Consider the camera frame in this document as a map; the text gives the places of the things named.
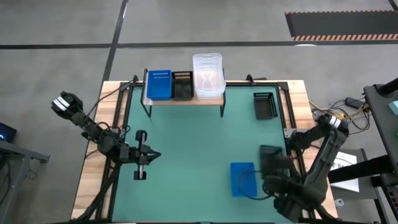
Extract black metal beam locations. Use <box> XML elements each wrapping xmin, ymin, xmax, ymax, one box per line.
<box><xmin>326</xmin><ymin>154</ymin><xmax>398</xmax><ymax>184</ymax></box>

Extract panel with coloured buttons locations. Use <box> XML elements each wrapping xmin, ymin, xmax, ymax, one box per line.
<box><xmin>385</xmin><ymin>185</ymin><xmax>398</xmax><ymax>215</ymax></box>

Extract black hazard-striped floor mat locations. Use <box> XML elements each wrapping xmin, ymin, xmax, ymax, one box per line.
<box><xmin>285</xmin><ymin>10</ymin><xmax>398</xmax><ymax>42</ymax></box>

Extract black power adapter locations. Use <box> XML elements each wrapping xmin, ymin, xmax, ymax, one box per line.
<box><xmin>345</xmin><ymin>97</ymin><xmax>367</xmax><ymax>110</ymax></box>

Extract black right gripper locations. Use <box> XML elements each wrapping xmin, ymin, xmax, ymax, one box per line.
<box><xmin>264</xmin><ymin>157</ymin><xmax>301</xmax><ymax>200</ymax></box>

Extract black metal table frame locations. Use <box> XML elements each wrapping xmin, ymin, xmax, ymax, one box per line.
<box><xmin>93</xmin><ymin>74</ymin><xmax>330</xmax><ymax>224</ymax></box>

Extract thin black cable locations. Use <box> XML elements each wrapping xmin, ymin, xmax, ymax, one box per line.
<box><xmin>85</xmin><ymin>79</ymin><xmax>135</xmax><ymax>118</ymax></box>

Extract black equipment stand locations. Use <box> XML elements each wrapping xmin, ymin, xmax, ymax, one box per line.
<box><xmin>363</xmin><ymin>77</ymin><xmax>398</xmax><ymax>224</ymax></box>

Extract black floor cable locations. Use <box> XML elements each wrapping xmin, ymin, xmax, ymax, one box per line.
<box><xmin>312</xmin><ymin>98</ymin><xmax>374</xmax><ymax>137</ymax></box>

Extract black sleeved cable bundle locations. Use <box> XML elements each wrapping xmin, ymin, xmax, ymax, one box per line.
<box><xmin>310</xmin><ymin>203</ymin><xmax>341</xmax><ymax>222</ymax></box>
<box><xmin>72</xmin><ymin>161</ymin><xmax>123</xmax><ymax>222</ymax></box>

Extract white cardboard box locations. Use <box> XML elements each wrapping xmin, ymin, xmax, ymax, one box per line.
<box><xmin>329</xmin><ymin>149</ymin><xmax>361</xmax><ymax>193</ymax></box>

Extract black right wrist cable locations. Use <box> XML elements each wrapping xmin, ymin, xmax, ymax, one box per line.
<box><xmin>238</xmin><ymin>169</ymin><xmax>272</xmax><ymax>200</ymax></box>

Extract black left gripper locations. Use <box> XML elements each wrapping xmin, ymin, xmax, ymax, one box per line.
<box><xmin>119</xmin><ymin>129</ymin><xmax>162</xmax><ymax>181</ymax></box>

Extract black plastic basket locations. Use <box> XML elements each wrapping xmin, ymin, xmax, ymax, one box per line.
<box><xmin>171</xmin><ymin>70</ymin><xmax>195</xmax><ymax>101</ymax></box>
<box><xmin>253</xmin><ymin>91</ymin><xmax>279</xmax><ymax>121</ymax></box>
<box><xmin>259</xmin><ymin>144</ymin><xmax>286</xmax><ymax>180</ymax></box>

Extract wooden shelf with black frame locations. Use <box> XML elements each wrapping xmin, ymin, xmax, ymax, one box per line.
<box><xmin>141</xmin><ymin>67</ymin><xmax>226</xmax><ymax>118</ymax></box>

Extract black monitor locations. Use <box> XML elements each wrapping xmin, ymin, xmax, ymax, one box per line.
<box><xmin>0</xmin><ymin>122</ymin><xmax>18</xmax><ymax>144</ymax></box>

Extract grey metal table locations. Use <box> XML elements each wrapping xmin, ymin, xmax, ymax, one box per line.
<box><xmin>0</xmin><ymin>139</ymin><xmax>50</xmax><ymax>218</ymax></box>

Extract green table mat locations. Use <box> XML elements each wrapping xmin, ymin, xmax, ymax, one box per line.
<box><xmin>111</xmin><ymin>85</ymin><xmax>300</xmax><ymax>223</ymax></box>

